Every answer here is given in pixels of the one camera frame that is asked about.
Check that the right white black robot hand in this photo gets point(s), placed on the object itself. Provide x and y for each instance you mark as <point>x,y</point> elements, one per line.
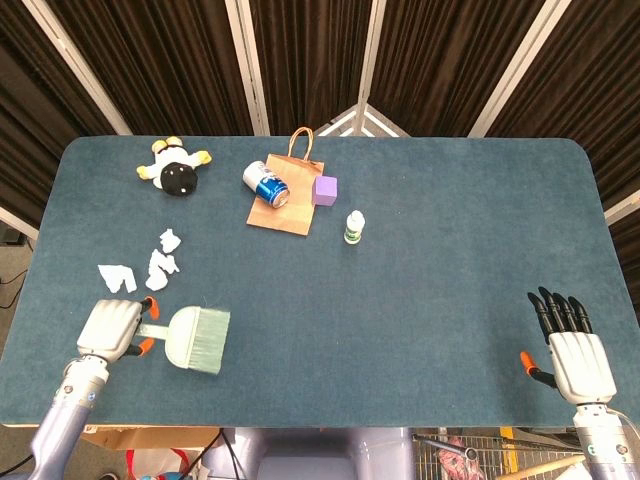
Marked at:
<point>582,367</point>

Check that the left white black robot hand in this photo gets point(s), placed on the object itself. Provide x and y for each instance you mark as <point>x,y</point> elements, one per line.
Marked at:
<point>107,327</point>

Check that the mint green hand brush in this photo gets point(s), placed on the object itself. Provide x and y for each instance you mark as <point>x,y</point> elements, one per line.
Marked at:
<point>197,340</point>

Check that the right lavender robot arm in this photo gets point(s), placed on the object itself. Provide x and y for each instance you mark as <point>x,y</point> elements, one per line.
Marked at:
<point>605,445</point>

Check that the left lavender robot arm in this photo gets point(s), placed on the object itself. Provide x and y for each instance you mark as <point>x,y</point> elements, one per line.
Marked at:
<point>70,405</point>

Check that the wooden stick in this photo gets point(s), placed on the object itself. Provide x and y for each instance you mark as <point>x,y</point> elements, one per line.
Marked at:
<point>545,466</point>

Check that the brown cardboard box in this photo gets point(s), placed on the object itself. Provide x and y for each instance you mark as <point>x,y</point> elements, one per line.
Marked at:
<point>150,437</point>

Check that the red white shopping bag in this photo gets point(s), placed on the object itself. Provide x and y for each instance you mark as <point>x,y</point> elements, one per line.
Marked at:
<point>150,462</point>

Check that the red patterned plastic packet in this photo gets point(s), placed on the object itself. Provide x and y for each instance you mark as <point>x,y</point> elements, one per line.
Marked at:
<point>452,460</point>

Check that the white black plush toy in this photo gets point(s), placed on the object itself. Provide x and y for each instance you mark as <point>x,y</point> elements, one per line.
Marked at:
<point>175,172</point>

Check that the blue felt table cover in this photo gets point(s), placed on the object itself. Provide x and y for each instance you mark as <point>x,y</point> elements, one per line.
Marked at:
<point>400,325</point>

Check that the blue white soda can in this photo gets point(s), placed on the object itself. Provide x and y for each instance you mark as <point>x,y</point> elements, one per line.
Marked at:
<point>265,182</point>

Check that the dark brown curtain panel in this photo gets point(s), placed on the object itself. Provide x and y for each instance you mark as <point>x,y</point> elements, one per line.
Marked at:
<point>165,65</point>
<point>310,60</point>
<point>440,65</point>
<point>600,100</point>
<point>30,125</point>

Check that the brown paper bag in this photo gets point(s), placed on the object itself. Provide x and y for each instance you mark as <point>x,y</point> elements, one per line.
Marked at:
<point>295,210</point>

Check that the lavender robot torso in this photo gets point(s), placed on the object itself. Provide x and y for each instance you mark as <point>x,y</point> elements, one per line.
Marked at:
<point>310,457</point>

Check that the purple foam cube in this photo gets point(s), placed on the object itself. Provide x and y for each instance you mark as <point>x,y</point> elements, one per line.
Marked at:
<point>325,191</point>

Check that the small white green-label bottle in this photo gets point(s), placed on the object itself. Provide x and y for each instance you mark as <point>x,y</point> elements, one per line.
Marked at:
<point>354,230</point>

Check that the white frame pole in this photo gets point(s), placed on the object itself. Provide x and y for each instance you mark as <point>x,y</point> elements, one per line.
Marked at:
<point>622,207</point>
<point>369,65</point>
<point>520,65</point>
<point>17,222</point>
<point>247,65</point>
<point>75,65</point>

